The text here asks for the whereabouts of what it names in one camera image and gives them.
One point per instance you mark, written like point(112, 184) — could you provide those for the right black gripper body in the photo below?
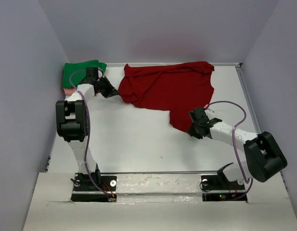
point(193, 131)

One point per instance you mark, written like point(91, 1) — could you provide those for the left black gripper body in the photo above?
point(105, 88)

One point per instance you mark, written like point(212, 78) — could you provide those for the red t shirt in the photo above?
point(178, 89)

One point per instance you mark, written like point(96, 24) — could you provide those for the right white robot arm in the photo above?
point(258, 156)

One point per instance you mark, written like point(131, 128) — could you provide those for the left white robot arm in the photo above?
point(74, 124)

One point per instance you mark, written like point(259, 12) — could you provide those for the folded pink t shirt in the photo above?
point(68, 91)

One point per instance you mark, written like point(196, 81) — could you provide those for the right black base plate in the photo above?
point(216, 189)

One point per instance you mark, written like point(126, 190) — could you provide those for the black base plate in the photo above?
point(216, 189)
point(86, 191)

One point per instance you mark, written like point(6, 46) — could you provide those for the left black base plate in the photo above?
point(86, 191)

